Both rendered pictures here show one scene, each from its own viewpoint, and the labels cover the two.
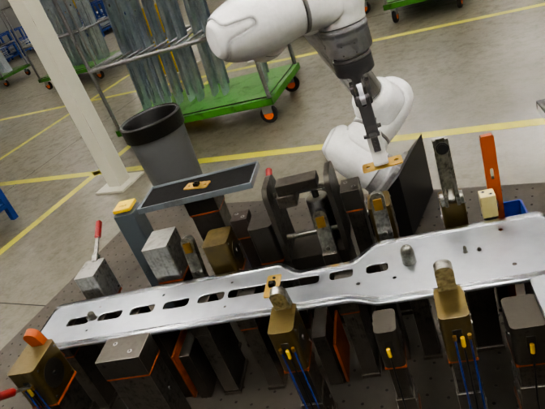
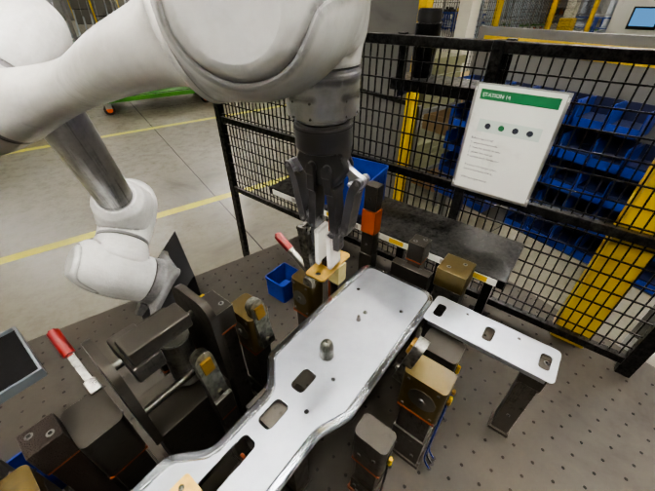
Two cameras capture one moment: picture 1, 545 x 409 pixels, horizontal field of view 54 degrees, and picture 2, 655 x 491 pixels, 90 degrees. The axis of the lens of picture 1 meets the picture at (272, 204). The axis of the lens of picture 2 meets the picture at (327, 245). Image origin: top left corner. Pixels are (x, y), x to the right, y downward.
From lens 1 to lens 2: 0.88 m
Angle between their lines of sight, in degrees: 58
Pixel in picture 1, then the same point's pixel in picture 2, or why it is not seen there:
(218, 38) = not seen: outside the picture
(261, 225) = (103, 424)
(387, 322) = (380, 433)
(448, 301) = (429, 373)
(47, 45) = not seen: outside the picture
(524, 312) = (444, 346)
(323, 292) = (280, 452)
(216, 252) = not seen: outside the picture
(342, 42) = (350, 93)
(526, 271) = (414, 313)
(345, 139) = (104, 254)
